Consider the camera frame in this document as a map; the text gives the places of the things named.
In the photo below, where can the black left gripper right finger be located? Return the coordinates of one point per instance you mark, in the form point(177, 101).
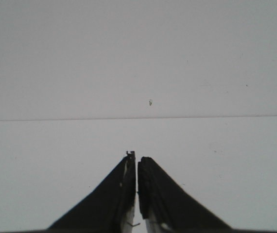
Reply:
point(164, 205)

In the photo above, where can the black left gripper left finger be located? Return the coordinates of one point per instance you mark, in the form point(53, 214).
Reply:
point(110, 206)

